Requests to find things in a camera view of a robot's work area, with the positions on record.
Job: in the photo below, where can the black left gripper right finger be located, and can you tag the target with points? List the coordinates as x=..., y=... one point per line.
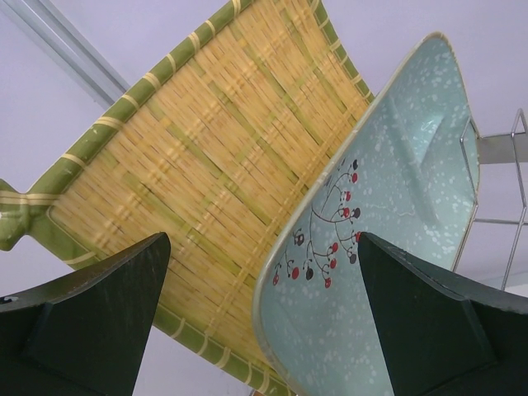
x=442, y=333

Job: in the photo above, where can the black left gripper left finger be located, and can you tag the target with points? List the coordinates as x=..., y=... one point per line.
x=84, y=333

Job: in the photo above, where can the stainless steel dish rack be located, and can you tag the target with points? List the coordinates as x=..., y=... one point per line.
x=494, y=252

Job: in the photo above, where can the woven bamboo tray plate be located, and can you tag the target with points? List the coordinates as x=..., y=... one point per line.
x=215, y=146

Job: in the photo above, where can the aluminium frame post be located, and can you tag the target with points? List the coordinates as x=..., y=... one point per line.
x=52, y=31

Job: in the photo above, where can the light blue divided plate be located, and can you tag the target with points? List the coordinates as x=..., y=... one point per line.
x=407, y=172

